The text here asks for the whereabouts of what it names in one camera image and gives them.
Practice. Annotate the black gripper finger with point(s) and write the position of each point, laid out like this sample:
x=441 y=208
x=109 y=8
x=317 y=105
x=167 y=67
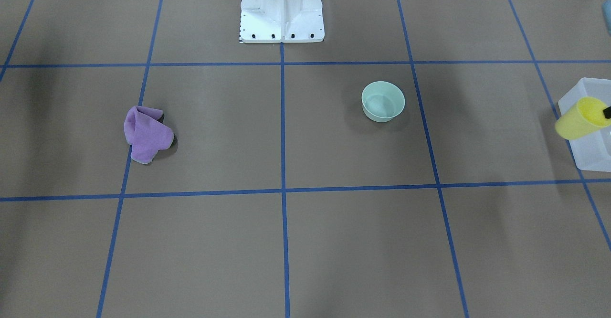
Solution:
x=607 y=112

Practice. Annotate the yellow plastic cup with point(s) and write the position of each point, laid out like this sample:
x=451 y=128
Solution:
x=583 y=118

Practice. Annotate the mint green bowl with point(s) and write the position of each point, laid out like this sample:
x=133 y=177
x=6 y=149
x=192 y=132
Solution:
x=382 y=101

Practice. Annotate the purple cloth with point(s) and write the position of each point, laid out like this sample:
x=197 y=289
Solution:
x=146 y=133

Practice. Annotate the clear plastic bin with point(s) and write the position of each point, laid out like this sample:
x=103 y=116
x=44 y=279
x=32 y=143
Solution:
x=591 y=152

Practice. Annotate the brown paper table mat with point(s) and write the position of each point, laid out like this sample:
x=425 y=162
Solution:
x=279 y=197

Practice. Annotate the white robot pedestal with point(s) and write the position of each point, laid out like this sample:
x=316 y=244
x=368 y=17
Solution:
x=273 y=21

